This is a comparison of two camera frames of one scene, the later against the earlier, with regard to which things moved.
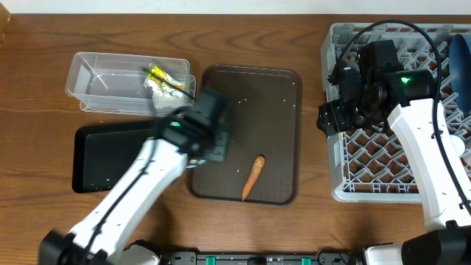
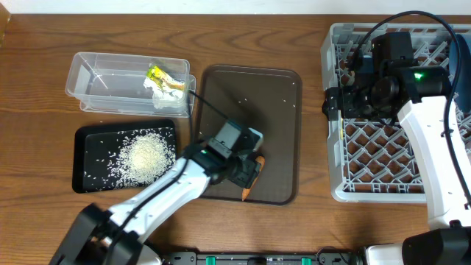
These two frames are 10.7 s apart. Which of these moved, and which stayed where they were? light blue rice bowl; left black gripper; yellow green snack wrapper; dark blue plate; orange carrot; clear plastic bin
Moved: left black gripper; light blue rice bowl
Stayed: yellow green snack wrapper; orange carrot; clear plastic bin; dark blue plate
